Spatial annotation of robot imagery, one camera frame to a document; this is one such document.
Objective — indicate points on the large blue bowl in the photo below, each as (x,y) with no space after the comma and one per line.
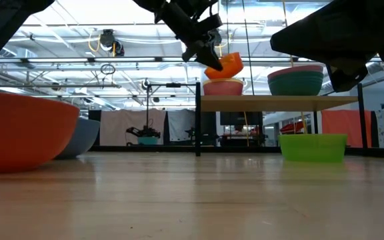
(83,136)

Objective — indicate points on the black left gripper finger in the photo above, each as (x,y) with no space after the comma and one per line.
(208,56)
(190,50)

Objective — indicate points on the small green bowl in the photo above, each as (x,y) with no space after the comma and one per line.
(312,150)

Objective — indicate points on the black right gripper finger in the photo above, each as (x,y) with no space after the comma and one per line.
(328,33)
(345,78)

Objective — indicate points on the wooden shelf with black legs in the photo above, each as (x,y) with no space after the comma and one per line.
(272,104)

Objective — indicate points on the orange-red partition panel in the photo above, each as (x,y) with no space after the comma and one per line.
(342,128)

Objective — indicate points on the grey hanging cloth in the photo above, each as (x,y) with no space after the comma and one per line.
(178,123)

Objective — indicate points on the black monitor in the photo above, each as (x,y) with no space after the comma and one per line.
(242,118)

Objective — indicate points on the black background robot arm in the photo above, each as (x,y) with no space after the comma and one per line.
(145,132)

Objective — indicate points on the red background object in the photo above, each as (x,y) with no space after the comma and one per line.
(292,128)

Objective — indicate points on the small pinkish red bowl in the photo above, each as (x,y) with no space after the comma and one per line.
(223,89)

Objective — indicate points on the small black ceiling reel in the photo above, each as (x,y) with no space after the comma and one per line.
(145,82)

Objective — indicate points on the black metal frame stand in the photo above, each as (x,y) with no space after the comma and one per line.
(173,85)

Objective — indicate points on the pale pink hanging cloth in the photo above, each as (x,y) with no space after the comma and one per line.
(118,126)

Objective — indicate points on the large teal bowl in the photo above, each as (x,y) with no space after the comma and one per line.
(295,86)

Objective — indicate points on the small orange bowl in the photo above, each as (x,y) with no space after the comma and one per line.
(228,66)

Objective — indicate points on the large orange-red bowl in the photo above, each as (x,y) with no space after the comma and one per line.
(22,133)

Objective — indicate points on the black upright panel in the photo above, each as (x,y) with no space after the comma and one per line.
(95,115)

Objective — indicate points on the teal bin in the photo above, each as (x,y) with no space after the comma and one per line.
(148,141)

